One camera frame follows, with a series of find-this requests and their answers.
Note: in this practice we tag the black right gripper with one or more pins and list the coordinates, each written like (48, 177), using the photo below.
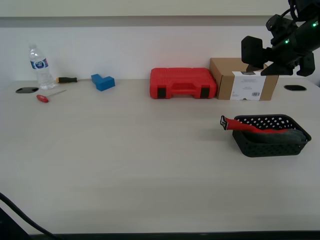
(295, 47)

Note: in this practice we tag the red and black work glove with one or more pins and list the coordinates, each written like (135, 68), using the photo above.
(237, 125)

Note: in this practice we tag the black perforated plastic basket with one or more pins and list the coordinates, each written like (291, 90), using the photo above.
(270, 150)

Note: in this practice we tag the cardboard box with white label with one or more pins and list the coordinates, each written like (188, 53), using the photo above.
(225, 82)

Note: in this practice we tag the red plastic tool case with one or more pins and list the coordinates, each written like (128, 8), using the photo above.
(182, 80)

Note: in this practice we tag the blue plastic block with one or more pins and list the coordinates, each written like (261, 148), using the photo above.
(102, 82)

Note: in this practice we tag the clear plastic water bottle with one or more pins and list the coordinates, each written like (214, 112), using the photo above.
(42, 72)

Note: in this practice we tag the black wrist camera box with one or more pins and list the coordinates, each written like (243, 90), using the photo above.
(277, 25)

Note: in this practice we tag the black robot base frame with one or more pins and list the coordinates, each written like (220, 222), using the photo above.
(7, 230)

